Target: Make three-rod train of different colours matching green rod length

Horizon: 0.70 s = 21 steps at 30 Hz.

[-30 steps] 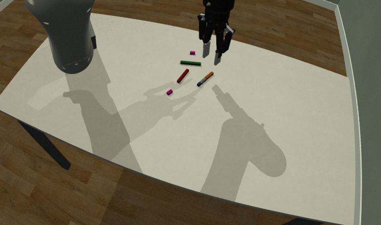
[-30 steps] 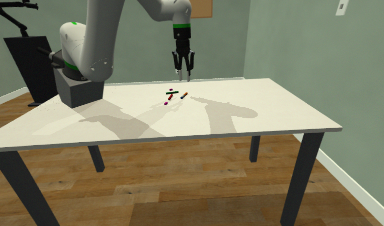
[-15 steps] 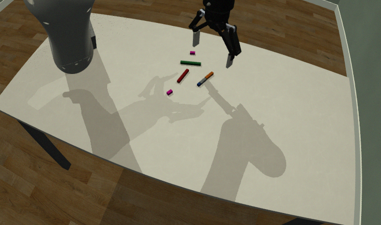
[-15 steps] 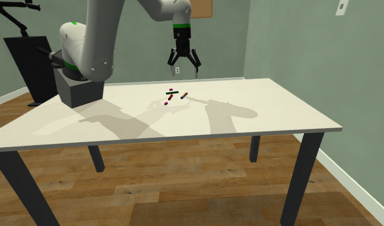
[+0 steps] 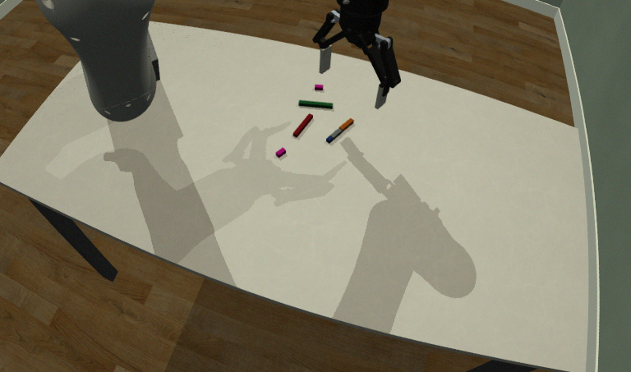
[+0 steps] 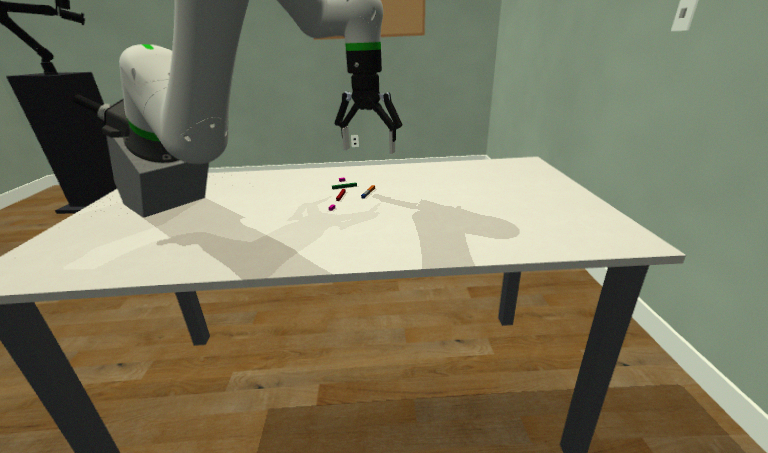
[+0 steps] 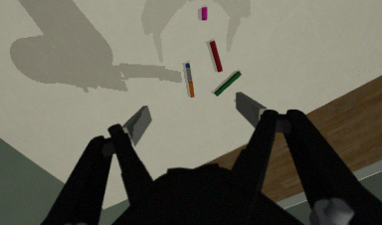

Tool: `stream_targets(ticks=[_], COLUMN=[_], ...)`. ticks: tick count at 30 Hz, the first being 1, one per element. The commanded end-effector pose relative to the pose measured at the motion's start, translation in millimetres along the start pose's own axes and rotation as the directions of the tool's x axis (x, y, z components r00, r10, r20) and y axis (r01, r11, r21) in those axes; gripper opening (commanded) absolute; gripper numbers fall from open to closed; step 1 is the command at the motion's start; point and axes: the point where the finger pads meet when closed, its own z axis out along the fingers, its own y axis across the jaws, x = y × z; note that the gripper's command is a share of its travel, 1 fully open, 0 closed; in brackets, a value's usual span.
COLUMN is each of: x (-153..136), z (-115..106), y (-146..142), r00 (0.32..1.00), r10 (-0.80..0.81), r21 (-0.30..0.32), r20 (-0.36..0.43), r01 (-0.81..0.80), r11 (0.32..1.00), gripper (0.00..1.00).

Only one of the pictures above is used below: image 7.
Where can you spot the grey rectangular bar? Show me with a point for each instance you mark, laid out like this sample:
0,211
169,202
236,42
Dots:
189,75

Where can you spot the dark red rod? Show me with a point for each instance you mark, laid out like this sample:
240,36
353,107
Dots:
216,56

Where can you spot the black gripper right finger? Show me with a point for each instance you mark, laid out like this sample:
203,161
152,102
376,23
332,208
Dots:
334,194

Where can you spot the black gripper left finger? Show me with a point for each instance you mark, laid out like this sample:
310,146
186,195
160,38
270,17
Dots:
81,199

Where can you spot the small magenta block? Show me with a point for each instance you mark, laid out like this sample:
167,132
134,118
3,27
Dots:
204,13

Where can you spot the dark green rod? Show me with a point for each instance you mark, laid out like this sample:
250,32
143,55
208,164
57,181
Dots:
230,81

